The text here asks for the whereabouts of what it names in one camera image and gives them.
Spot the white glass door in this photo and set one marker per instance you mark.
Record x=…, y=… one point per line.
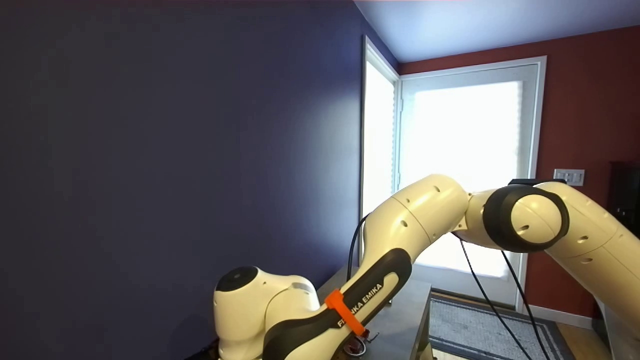
x=479, y=125

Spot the grey door mat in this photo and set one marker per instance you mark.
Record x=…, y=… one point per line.
x=475, y=330

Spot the white wall switch plate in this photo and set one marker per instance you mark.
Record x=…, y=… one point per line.
x=575, y=177

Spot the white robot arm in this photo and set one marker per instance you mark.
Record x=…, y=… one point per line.
x=268, y=316

